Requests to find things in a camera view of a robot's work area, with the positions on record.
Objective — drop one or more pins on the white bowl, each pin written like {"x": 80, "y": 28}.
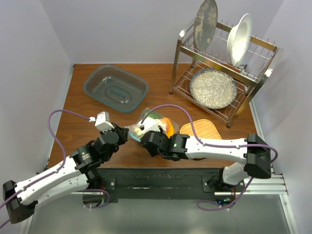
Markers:
{"x": 239, "y": 39}

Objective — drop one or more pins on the white fake cauliflower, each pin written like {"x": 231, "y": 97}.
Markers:
{"x": 137, "y": 129}

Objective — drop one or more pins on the metal dish rack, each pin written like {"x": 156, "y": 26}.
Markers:
{"x": 257, "y": 66}

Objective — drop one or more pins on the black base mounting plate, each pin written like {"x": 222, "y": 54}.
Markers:
{"x": 162, "y": 183}

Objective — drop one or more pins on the orange fake fruit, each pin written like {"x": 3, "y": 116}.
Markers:
{"x": 169, "y": 126}

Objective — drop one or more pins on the speckled blue rimmed plate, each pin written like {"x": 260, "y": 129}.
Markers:
{"x": 213, "y": 89}

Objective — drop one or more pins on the aluminium frame rail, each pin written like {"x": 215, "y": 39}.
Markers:
{"x": 263, "y": 209}

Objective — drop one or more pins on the woven bamboo tray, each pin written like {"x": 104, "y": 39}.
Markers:
{"x": 204, "y": 129}

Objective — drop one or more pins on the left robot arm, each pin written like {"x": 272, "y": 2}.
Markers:
{"x": 78, "y": 172}

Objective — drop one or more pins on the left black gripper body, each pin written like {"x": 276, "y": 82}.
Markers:
{"x": 111, "y": 152}

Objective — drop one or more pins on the clear glass container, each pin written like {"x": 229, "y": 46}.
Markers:
{"x": 116, "y": 88}

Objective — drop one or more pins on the grey reindeer plate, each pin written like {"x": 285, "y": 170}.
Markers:
{"x": 205, "y": 24}

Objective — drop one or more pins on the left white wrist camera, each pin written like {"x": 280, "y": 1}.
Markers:
{"x": 102, "y": 122}

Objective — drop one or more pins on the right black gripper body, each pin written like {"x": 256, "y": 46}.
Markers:
{"x": 152, "y": 153}

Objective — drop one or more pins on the clear zip top bag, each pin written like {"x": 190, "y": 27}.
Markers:
{"x": 162, "y": 126}

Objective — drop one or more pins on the green fake vegetable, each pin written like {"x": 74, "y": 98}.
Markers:
{"x": 154, "y": 114}

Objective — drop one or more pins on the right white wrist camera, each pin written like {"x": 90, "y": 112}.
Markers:
{"x": 151, "y": 124}

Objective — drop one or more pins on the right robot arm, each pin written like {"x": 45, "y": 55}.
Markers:
{"x": 251, "y": 156}

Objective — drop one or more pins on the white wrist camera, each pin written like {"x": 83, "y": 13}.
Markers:
{"x": 151, "y": 124}
{"x": 102, "y": 122}

